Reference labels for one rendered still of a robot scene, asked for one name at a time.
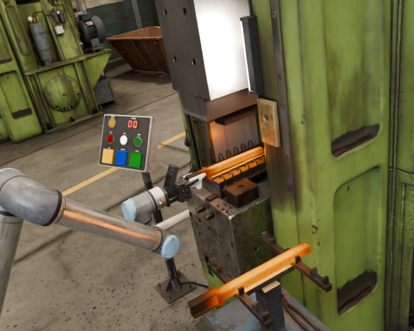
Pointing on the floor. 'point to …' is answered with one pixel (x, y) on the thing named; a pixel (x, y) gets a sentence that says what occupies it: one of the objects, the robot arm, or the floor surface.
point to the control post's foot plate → (165, 289)
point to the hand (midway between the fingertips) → (201, 173)
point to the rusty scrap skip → (142, 50)
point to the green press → (43, 68)
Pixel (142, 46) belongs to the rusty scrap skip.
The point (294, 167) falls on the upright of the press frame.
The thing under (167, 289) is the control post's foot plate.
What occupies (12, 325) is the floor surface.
